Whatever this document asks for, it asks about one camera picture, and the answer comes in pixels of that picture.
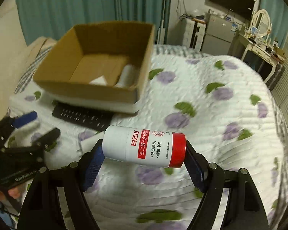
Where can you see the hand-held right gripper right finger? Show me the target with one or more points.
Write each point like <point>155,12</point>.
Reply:
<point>194,171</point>

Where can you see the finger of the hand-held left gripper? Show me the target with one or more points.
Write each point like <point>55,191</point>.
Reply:
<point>26,119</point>
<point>46,137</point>

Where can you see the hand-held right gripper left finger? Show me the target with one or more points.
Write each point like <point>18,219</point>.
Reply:
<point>94,166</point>

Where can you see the white tube with red cap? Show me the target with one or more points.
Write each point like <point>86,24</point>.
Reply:
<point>139,146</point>

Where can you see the cardboard box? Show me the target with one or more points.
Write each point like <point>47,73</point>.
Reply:
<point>91,86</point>

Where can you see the person's left hand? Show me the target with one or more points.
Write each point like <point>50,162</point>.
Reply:
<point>13,192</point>

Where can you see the small white packet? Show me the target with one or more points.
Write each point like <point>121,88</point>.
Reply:
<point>82,146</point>

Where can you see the black remote control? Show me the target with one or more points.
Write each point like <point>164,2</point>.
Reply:
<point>81,118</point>

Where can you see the blue plaid pillow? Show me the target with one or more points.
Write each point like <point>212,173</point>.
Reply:
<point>30,71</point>

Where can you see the floral quilted blanket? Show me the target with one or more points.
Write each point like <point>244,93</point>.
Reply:
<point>206,124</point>

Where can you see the small white carton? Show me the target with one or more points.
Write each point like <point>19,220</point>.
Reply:
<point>98,80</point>

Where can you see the white cylinder bottle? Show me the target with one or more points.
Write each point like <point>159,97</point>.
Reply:
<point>127,75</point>

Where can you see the white louvered cabinet door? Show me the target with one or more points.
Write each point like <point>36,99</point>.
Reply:
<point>286,93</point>

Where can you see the teal curtain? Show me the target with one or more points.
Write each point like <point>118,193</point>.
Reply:
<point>91,2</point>

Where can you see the white vanity desk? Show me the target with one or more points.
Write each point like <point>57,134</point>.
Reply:
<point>256,52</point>

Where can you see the silver refrigerator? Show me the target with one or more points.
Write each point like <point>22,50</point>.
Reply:
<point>219,32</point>

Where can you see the white oval vanity mirror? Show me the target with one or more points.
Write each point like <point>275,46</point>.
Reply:
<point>261,24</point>

